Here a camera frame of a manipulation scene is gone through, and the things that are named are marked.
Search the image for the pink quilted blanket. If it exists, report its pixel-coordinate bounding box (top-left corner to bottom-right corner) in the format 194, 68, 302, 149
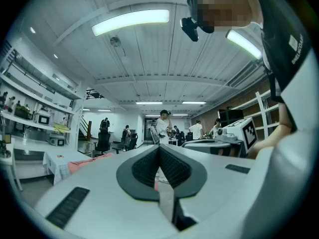
68, 152, 115, 175

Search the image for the black metal staircase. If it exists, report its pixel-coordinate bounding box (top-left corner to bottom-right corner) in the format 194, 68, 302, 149
78, 113, 93, 142

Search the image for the black head-mounted camera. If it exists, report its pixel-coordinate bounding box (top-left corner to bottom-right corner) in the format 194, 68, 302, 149
180, 17, 200, 42

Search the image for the yellow-green cloth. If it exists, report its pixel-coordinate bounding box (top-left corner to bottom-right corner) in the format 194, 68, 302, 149
53, 123, 71, 134

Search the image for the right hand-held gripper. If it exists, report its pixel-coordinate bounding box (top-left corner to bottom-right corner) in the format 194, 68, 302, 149
181, 117, 258, 156

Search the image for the white metal rack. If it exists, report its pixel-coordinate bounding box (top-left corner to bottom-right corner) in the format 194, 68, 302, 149
254, 90, 280, 140

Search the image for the table with checked cloth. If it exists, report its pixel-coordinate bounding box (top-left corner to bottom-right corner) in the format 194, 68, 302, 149
42, 149, 93, 185

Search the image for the white shelving unit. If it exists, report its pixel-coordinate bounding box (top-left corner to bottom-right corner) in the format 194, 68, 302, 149
0, 40, 87, 159

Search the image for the metal frame chair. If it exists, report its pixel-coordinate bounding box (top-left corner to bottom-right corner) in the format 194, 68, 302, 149
84, 141, 94, 158

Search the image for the person's right forearm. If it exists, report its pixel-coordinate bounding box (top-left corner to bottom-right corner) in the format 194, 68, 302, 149
248, 122, 294, 159

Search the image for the person's head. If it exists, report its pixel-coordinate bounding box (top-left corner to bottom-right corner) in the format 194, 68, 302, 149
186, 0, 264, 34

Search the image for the black office chair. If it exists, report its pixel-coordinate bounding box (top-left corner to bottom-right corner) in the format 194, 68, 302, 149
94, 131, 112, 157
124, 132, 139, 152

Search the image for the person's black shirt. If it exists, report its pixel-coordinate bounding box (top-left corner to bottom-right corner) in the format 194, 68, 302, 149
250, 0, 314, 104

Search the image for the round ceiling fixture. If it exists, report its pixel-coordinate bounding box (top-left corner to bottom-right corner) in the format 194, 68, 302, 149
110, 35, 122, 48

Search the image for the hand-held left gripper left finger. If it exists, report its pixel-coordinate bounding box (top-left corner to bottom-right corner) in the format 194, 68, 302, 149
34, 144, 179, 236

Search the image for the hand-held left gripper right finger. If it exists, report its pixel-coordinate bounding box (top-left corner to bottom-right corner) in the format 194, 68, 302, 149
159, 144, 255, 235

